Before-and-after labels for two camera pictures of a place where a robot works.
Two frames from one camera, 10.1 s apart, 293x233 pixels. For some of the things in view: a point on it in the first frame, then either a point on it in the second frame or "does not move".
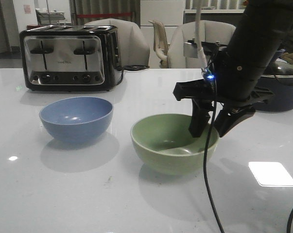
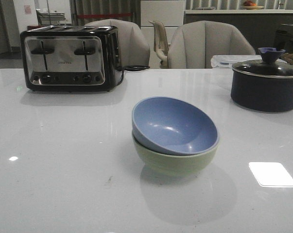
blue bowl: (77, 119) -> (174, 126)
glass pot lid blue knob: (279, 68) does not move
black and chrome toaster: (71, 58) does not move
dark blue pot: (277, 93) does not move
